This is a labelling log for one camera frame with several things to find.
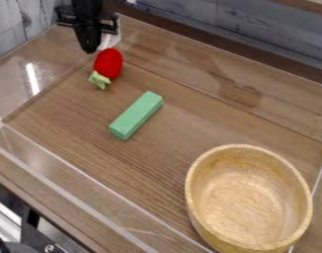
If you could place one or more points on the green rectangular block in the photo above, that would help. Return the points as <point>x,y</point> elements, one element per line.
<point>135,116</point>

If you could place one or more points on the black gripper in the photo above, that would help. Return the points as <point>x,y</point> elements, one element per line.
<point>66,18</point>

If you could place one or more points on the wooden bowl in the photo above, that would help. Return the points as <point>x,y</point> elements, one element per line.
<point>248,199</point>

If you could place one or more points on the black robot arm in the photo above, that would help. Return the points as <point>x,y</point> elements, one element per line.
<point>87,8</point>

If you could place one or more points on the clear acrylic corner bracket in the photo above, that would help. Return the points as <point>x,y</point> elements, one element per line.
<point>110,38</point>

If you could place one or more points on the clear acrylic table enclosure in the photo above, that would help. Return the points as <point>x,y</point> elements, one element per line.
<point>111,191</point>

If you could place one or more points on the red plush strawberry toy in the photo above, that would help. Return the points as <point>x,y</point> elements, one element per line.
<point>107,67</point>

